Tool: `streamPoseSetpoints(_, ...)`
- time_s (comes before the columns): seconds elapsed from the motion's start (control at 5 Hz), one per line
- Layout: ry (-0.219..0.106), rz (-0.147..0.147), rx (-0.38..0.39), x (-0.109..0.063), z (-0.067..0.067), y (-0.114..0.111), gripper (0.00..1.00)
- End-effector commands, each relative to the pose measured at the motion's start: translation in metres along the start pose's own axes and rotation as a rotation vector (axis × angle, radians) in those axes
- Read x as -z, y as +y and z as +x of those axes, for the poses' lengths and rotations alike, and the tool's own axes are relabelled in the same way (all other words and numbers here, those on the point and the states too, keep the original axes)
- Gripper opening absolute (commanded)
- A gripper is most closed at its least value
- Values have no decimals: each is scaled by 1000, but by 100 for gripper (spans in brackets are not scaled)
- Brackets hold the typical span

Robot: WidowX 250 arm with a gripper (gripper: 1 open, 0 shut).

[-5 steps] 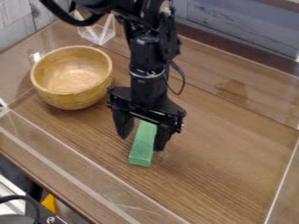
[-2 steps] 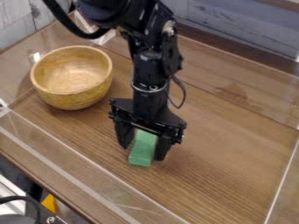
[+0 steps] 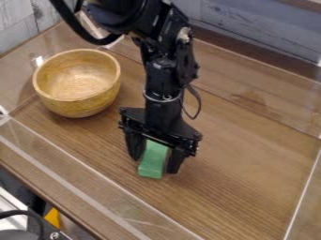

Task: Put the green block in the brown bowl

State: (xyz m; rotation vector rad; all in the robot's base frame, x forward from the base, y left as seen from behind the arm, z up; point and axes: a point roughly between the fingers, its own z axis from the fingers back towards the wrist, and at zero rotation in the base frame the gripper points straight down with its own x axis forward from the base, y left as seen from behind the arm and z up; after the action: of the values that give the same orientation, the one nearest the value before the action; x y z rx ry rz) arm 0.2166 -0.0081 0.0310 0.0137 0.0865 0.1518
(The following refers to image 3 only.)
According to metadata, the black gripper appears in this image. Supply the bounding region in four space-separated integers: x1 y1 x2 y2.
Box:
120 92 203 174

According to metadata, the green rectangular block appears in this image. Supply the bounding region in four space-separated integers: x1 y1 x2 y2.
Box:
138 141 171 179

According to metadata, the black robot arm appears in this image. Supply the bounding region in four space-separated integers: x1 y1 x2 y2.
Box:
50 0 203 173

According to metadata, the brown wooden bowl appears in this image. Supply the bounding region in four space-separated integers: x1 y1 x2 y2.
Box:
33 49 121 118

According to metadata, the yellow object under table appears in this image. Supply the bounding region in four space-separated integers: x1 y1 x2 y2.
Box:
45 208 62 229

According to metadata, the black device with logo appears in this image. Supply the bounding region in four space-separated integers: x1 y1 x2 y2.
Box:
29 218 73 240

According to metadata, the clear acrylic barrier wall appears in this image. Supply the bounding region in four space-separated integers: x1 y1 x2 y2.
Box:
0 24 321 240

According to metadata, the black cable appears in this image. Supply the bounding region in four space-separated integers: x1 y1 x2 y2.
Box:
0 209 47 240

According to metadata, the clear acrylic corner bracket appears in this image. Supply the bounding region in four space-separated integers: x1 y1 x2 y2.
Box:
80 11 125 49

